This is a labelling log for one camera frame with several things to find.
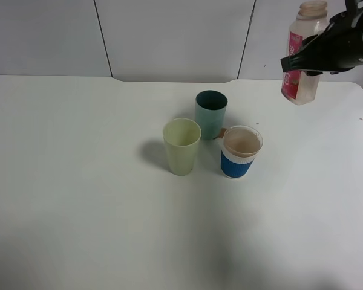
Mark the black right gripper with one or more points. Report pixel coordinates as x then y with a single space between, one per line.
316 57

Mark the light green plastic cup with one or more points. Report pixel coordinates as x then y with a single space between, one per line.
181 139

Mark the brown spilled drink puddle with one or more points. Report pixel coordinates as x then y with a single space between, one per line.
222 132

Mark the blue sleeved clear cup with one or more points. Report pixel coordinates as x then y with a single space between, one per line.
239 147

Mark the clear bottle with pink label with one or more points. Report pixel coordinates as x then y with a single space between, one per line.
311 20

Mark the teal plastic cup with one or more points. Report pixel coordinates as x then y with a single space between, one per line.
210 108

